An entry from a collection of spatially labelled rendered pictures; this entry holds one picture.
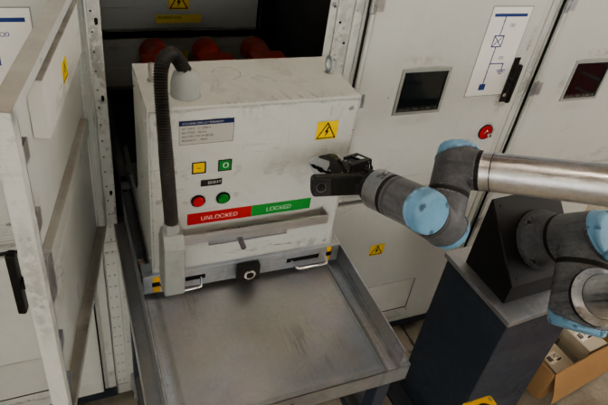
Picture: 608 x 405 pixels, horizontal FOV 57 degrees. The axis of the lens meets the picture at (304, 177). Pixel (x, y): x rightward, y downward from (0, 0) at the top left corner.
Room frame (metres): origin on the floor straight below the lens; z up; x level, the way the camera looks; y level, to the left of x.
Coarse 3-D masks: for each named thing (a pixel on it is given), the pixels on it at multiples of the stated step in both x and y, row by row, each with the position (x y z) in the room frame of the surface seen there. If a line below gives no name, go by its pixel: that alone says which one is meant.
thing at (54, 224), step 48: (48, 0) 0.98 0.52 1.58; (48, 48) 0.82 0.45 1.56; (0, 96) 0.63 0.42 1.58; (48, 96) 0.78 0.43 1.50; (0, 144) 0.59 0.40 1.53; (48, 144) 0.83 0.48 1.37; (96, 144) 1.19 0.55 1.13; (48, 192) 0.78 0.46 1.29; (96, 192) 1.19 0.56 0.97; (48, 240) 0.71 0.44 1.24; (96, 240) 1.12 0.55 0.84; (48, 288) 0.61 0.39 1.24; (96, 288) 0.95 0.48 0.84; (48, 336) 0.59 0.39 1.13; (48, 384) 0.59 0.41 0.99
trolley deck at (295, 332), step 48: (240, 288) 1.03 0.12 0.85; (288, 288) 1.06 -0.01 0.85; (336, 288) 1.09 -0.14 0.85; (144, 336) 0.83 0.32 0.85; (192, 336) 0.85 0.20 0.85; (240, 336) 0.88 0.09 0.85; (288, 336) 0.90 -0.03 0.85; (336, 336) 0.92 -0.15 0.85; (144, 384) 0.71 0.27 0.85; (192, 384) 0.73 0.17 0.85; (240, 384) 0.75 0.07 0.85; (288, 384) 0.77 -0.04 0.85; (336, 384) 0.79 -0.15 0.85; (384, 384) 0.85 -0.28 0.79
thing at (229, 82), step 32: (192, 64) 1.21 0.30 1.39; (224, 64) 1.23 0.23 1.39; (256, 64) 1.26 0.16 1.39; (288, 64) 1.29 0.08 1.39; (320, 64) 1.32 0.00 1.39; (224, 96) 1.08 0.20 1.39; (256, 96) 1.10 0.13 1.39; (288, 96) 1.13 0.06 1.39; (320, 96) 1.14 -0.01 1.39; (352, 96) 1.17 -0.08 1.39
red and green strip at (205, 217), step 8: (296, 200) 1.13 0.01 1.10; (304, 200) 1.14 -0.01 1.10; (232, 208) 1.05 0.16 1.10; (240, 208) 1.06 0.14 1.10; (248, 208) 1.07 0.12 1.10; (256, 208) 1.08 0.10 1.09; (264, 208) 1.09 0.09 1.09; (272, 208) 1.10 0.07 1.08; (280, 208) 1.11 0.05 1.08; (288, 208) 1.12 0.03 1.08; (296, 208) 1.13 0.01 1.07; (304, 208) 1.14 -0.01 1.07; (192, 216) 1.01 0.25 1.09; (200, 216) 1.01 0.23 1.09; (208, 216) 1.02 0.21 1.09; (216, 216) 1.03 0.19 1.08; (224, 216) 1.04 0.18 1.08; (232, 216) 1.05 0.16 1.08; (240, 216) 1.06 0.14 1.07; (248, 216) 1.07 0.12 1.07; (192, 224) 1.01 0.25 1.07
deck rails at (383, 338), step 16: (128, 224) 1.13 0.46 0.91; (128, 240) 1.14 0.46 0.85; (144, 256) 1.09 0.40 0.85; (336, 272) 1.15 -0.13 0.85; (352, 272) 1.11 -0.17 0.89; (352, 288) 1.09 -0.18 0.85; (144, 304) 0.88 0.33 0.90; (352, 304) 1.04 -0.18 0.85; (368, 304) 1.02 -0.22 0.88; (144, 320) 0.88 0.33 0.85; (368, 320) 0.99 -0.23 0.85; (384, 320) 0.95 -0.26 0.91; (160, 336) 0.84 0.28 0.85; (368, 336) 0.94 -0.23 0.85; (384, 336) 0.93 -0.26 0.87; (160, 352) 0.79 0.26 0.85; (384, 352) 0.90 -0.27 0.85; (160, 368) 0.75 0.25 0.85; (160, 384) 0.68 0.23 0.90; (160, 400) 0.67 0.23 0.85; (176, 400) 0.68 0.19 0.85
